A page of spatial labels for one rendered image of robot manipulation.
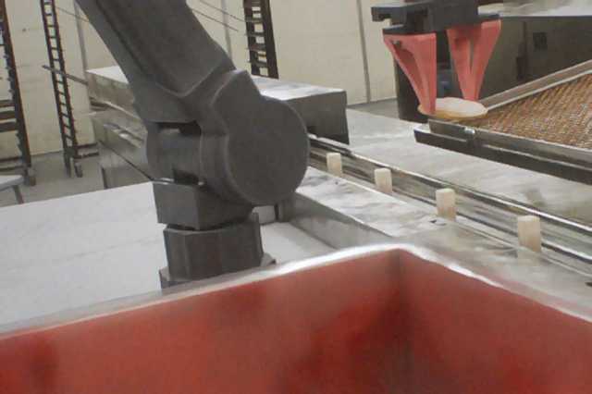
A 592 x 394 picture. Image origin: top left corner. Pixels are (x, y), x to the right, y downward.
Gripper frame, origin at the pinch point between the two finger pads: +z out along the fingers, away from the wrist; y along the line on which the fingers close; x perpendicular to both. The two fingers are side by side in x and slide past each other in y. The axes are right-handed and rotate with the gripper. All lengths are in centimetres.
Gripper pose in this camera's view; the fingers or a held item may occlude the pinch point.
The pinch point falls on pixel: (450, 100)
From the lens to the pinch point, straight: 93.5
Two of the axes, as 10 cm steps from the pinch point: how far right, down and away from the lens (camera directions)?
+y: -9.3, 2.2, -2.9
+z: 1.5, 9.6, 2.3
